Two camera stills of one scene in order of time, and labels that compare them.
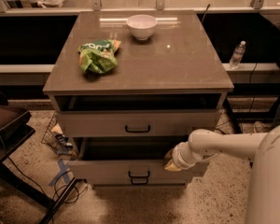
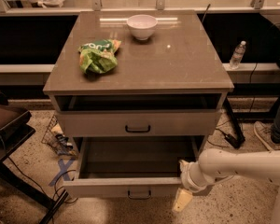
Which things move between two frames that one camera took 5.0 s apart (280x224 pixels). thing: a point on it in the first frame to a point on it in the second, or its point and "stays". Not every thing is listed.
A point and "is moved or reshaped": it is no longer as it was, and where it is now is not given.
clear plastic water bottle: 237,55 stays
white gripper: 178,157 to 188,178
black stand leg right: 234,123 stays
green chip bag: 98,57 stays
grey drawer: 128,159 is moved or reshaped
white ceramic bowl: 142,25 stays
